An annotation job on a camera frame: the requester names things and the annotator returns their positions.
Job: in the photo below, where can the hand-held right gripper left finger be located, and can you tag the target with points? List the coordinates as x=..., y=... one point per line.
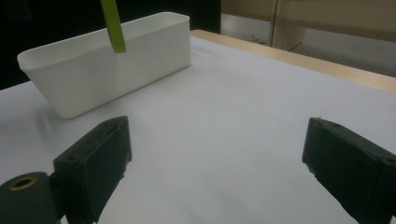
x=93, y=161

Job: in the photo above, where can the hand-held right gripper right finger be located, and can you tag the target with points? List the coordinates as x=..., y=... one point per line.
x=348, y=168

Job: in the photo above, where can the white rectangular plastic bin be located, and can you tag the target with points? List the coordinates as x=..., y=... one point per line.
x=109, y=74

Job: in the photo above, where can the white table sheet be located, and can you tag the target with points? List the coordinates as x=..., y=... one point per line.
x=218, y=124

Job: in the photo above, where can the beige wooden desk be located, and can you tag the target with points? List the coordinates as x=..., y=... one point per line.
x=342, y=18

